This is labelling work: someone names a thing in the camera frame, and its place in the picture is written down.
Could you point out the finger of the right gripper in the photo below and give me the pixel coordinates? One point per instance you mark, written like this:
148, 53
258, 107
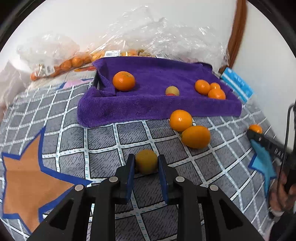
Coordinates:
268, 143

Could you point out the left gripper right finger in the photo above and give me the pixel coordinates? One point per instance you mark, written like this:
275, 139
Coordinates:
203, 212

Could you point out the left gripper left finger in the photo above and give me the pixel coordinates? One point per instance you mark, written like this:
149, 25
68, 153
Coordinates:
82, 205

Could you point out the small orange aside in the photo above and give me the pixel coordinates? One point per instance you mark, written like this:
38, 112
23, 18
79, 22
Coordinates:
256, 128

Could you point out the small yellow fruit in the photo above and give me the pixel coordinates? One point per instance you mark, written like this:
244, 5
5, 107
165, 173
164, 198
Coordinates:
146, 161

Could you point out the oval orange fruit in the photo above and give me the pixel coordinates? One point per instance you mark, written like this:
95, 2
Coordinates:
196, 137

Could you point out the large round orange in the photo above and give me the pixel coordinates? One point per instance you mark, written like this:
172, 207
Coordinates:
123, 81

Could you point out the right hand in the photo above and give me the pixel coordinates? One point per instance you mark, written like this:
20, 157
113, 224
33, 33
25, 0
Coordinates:
279, 200

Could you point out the blue tissue pack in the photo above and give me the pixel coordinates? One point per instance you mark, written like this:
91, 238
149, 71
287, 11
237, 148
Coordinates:
231, 78

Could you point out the grey checked blanket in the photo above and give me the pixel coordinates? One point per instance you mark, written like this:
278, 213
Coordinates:
95, 153

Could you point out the orange in tray front right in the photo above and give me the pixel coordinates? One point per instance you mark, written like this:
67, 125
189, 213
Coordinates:
217, 94

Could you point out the orange in tray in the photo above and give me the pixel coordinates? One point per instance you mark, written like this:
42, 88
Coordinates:
202, 87
217, 94

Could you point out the small orange tray far right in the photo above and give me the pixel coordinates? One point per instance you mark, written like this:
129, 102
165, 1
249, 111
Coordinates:
214, 85

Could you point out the pale yellow fruit in tray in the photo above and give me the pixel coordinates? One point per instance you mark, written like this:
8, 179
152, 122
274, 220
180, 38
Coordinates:
172, 91

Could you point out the purple towel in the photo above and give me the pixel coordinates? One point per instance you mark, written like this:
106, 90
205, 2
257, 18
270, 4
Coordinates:
147, 100

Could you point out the black tray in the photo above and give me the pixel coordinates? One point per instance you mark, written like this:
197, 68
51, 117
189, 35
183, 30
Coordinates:
96, 81

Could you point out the clear bag of kumquats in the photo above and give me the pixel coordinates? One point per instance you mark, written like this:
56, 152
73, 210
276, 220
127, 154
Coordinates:
50, 55

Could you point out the large clear plastic bag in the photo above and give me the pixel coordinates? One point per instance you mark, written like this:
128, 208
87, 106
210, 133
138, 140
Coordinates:
137, 33

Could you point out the brown wooden door frame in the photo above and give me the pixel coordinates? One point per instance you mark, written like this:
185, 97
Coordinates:
237, 33

